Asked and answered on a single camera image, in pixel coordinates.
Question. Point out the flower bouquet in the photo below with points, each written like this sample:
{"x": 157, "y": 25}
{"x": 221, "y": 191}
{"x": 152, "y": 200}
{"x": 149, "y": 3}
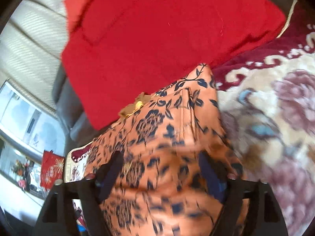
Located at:
{"x": 22, "y": 174}

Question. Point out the glass window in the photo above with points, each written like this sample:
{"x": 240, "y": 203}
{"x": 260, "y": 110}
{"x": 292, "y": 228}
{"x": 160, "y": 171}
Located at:
{"x": 22, "y": 118}

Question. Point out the white pleated curtain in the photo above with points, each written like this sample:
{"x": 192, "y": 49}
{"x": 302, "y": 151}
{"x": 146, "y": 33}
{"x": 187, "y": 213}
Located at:
{"x": 32, "y": 41}

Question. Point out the floral plush blanket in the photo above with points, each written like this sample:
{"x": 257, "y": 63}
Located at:
{"x": 273, "y": 127}

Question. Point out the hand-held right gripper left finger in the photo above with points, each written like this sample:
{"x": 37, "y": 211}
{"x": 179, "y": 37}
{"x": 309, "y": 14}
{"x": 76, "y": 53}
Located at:
{"x": 111, "y": 170}

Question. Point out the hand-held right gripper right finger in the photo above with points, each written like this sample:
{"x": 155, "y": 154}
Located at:
{"x": 212, "y": 177}

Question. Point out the red folded garment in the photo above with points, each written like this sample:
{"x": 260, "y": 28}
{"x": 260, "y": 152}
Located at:
{"x": 157, "y": 36}

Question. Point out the grey leather sofa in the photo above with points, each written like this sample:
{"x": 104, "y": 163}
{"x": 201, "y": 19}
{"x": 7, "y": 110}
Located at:
{"x": 69, "y": 108}

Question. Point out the orange floral garment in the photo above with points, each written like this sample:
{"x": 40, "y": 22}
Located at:
{"x": 169, "y": 137}

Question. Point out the red printed gift box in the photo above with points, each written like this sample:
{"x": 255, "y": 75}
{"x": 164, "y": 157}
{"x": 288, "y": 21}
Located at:
{"x": 52, "y": 169}

